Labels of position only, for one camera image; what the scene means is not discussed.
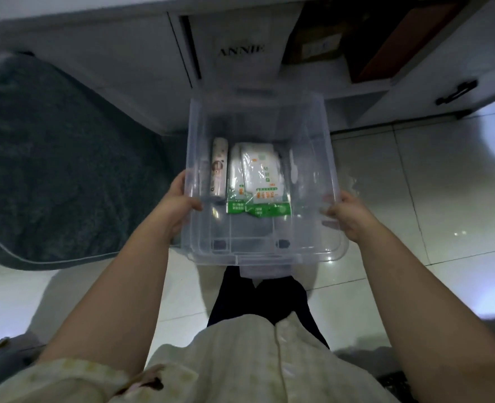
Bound person's left hand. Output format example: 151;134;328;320
157;170;203;245

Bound person's right hand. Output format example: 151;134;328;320
320;189;385;245

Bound clear plastic storage box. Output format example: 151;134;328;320
173;90;350;278

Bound person's left forearm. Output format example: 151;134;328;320
33;216;189;378

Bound person's right forearm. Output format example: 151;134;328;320
348;226;495;403

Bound white patterned tube pack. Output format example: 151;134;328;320
211;137;230;203

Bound white and green packet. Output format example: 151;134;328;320
226;142;249;215
240;143;293;219

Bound black trousers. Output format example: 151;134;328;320
207;266;330;350

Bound dark green blanket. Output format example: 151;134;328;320
0;52;182;271

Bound white cabinet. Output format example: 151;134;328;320
0;0;495;137

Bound cream checked shirt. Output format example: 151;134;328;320
0;312;400;403

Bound white bag with black lettering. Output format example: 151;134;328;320
188;3;303;96

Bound brown cardboard box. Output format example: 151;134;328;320
283;0;357;66

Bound white cabinet door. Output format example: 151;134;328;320
354;21;495;127

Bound reddish brown box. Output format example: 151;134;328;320
343;0;470;84

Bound dark patterned mat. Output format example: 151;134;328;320
375;370;419;403

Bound grey fabric item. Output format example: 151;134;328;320
0;331;46;399

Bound black door handle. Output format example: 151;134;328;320
435;79;478;106

